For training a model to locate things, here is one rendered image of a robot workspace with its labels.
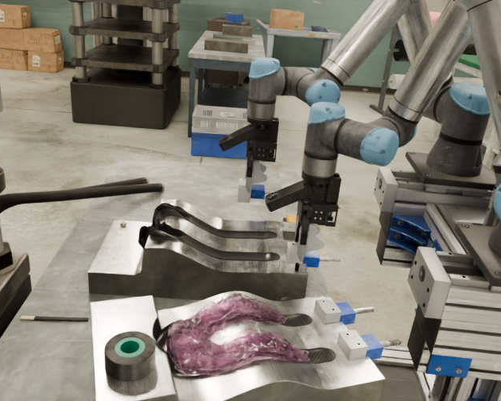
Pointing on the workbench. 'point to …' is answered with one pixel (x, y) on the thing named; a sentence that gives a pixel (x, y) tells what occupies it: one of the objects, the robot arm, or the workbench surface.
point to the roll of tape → (130, 356)
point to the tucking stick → (54, 318)
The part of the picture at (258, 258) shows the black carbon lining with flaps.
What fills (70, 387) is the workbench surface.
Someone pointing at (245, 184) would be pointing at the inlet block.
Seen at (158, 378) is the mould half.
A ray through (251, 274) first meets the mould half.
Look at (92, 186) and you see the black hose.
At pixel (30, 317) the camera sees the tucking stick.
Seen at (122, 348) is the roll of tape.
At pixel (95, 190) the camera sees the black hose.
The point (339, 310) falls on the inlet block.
